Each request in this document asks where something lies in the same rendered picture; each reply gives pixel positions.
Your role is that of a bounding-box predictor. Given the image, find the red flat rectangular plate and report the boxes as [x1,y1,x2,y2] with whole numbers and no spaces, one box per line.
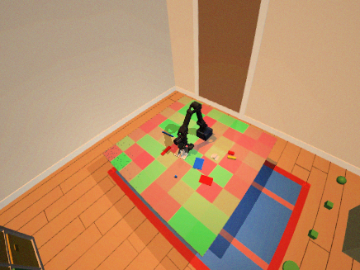
[199,175,213,186]

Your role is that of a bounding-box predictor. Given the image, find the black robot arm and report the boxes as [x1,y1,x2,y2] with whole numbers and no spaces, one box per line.
[173,101,208,150]

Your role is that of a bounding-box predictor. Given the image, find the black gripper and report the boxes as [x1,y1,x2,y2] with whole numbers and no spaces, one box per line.
[183,140,194,151]

